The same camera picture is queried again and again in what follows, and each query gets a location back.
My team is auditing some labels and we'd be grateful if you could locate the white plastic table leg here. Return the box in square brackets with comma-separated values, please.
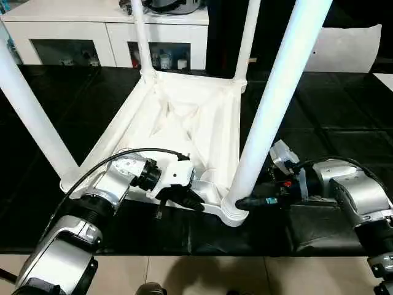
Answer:
[228, 0, 334, 213]
[130, 0, 157, 81]
[0, 21, 77, 182]
[233, 0, 262, 82]

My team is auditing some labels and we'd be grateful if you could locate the brown rounded robot part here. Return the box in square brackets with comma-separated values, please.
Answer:
[136, 282, 168, 295]

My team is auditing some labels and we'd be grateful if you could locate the white flat board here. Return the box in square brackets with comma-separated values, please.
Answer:
[373, 73, 393, 89]

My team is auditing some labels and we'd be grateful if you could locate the black cabinet gold label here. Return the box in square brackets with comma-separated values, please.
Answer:
[206, 0, 326, 79]

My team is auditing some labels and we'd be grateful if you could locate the dark helmet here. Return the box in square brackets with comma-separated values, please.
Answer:
[142, 0, 209, 15]

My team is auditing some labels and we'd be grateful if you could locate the white cabinet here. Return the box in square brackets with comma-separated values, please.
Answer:
[1, 6, 209, 69]

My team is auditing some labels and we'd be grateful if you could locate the black bundle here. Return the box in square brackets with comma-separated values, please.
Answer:
[118, 0, 136, 15]

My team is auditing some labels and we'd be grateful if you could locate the light blue hanging strip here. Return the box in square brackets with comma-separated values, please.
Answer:
[0, 27, 19, 64]

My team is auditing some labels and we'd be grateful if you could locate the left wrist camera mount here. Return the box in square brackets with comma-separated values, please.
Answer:
[146, 153, 194, 199]

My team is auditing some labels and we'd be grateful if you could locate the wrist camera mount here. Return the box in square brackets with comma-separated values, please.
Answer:
[146, 153, 194, 199]
[270, 140, 308, 200]

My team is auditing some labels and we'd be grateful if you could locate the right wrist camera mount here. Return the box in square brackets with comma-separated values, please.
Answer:
[270, 140, 308, 200]

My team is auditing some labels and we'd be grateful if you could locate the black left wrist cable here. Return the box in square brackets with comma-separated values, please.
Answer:
[45, 149, 190, 237]

